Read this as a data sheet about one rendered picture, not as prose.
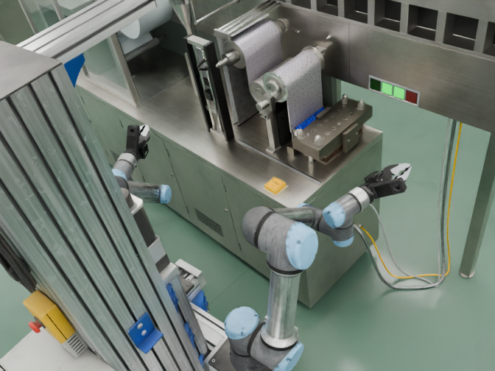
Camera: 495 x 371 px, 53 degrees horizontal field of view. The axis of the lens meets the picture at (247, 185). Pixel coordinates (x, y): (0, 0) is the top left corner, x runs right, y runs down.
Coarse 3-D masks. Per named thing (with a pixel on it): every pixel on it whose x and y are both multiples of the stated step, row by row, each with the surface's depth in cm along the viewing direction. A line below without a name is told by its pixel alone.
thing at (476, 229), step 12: (492, 144) 214; (492, 156) 217; (492, 168) 221; (480, 180) 230; (492, 180) 225; (480, 192) 234; (492, 192) 232; (480, 204) 238; (480, 216) 242; (480, 228) 247; (468, 240) 258; (480, 240) 256; (468, 252) 263; (468, 264) 269; (468, 276) 274
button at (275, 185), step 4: (272, 180) 223; (276, 180) 223; (280, 180) 222; (268, 184) 222; (272, 184) 221; (276, 184) 221; (280, 184) 221; (284, 184) 221; (268, 188) 221; (272, 188) 219; (276, 188) 219; (280, 188) 220; (272, 192) 220; (276, 192) 219
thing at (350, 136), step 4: (356, 124) 228; (348, 128) 227; (352, 128) 226; (356, 128) 228; (344, 132) 225; (348, 132) 225; (352, 132) 227; (356, 132) 230; (344, 136) 225; (348, 136) 226; (352, 136) 229; (356, 136) 231; (344, 140) 226; (348, 140) 227; (352, 140) 230; (356, 140) 233; (344, 144) 228; (348, 144) 229; (352, 144) 232; (344, 148) 230; (348, 148) 231
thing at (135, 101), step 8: (96, 0) 245; (24, 8) 333; (56, 8) 290; (32, 24) 341; (112, 40) 260; (120, 56) 267; (120, 64) 270; (80, 72) 327; (128, 72) 275; (88, 80) 322; (128, 80) 277; (104, 88) 310; (128, 88) 281; (120, 96) 298; (136, 96) 286; (136, 104) 288
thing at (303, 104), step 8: (320, 80) 230; (304, 88) 224; (312, 88) 228; (320, 88) 233; (296, 96) 222; (304, 96) 226; (312, 96) 231; (320, 96) 236; (288, 104) 220; (296, 104) 224; (304, 104) 229; (312, 104) 233; (320, 104) 238; (288, 112) 223; (296, 112) 227; (304, 112) 232; (312, 112) 236; (296, 120) 230; (304, 120) 234
